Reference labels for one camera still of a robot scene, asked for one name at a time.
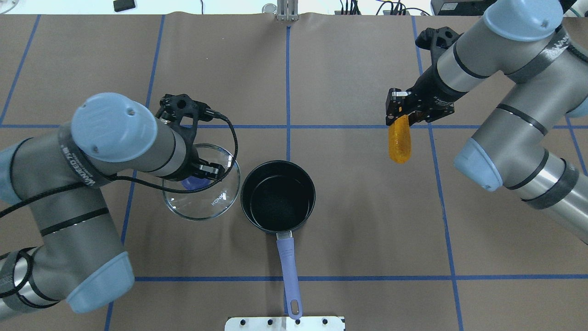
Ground black monitor equipment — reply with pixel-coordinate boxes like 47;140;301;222
430;0;583;17

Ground yellow corn cob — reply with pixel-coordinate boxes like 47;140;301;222
388;115;412;164

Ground dark blue saucepan purple handle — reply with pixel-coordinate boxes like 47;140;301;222
241;160;316;319

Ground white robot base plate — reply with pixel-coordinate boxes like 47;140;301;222
224;316;346;331

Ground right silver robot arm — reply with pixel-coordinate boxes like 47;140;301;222
385;0;588;243

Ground small black device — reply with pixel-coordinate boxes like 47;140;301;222
112;0;136;13

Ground brown table mat blue grid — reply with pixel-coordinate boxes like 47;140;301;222
1;13;587;331

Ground glass lid purple knob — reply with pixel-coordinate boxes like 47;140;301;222
162;144;241;221

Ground aluminium frame post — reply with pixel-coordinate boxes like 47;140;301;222
276;0;300;22

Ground black usb hub cables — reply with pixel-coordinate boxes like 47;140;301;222
339;0;430;16

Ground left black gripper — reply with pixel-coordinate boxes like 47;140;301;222
155;94;226;181

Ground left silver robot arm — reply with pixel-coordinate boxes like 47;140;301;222
1;92;233;320

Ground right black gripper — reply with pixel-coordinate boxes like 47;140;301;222
385;27;465;126

